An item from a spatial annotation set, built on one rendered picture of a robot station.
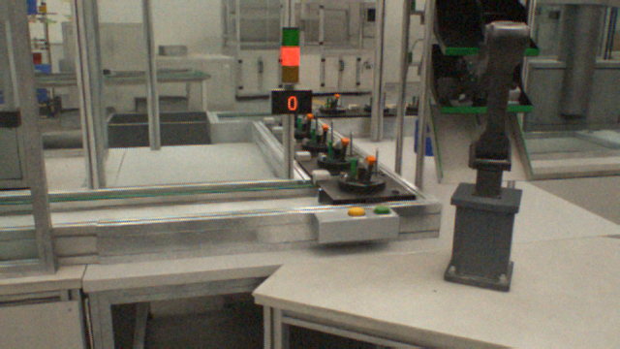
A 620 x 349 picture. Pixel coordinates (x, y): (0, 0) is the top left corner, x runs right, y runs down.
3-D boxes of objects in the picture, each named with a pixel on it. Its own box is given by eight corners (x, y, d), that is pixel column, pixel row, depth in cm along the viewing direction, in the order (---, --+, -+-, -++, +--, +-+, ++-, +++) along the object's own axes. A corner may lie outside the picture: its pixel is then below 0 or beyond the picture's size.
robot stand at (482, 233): (509, 292, 125) (518, 206, 120) (443, 280, 131) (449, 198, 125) (513, 267, 138) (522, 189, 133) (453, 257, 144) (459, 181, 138)
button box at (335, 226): (398, 237, 146) (399, 214, 144) (319, 243, 141) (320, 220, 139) (388, 228, 152) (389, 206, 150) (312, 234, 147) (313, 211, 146)
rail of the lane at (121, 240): (439, 237, 157) (442, 200, 154) (99, 265, 136) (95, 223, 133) (430, 231, 162) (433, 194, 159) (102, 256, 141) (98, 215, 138)
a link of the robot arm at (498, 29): (530, 29, 108) (526, 16, 113) (491, 28, 109) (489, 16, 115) (507, 166, 127) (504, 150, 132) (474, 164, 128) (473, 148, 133)
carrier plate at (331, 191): (415, 201, 159) (416, 194, 158) (332, 206, 153) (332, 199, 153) (385, 178, 181) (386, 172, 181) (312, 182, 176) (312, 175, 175)
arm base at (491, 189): (501, 199, 125) (504, 173, 123) (471, 195, 128) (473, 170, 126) (503, 191, 131) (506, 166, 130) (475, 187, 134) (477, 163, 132)
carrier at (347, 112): (360, 118, 290) (361, 94, 287) (315, 120, 285) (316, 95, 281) (347, 111, 313) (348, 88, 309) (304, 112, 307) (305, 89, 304)
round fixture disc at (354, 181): (392, 190, 162) (392, 183, 161) (345, 193, 158) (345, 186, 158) (376, 177, 175) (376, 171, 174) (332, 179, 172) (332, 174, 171)
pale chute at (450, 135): (481, 183, 164) (486, 175, 160) (437, 183, 163) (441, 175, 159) (466, 105, 177) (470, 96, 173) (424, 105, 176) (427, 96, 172)
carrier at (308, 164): (384, 177, 183) (385, 139, 179) (311, 181, 177) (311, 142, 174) (359, 160, 205) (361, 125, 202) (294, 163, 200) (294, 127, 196)
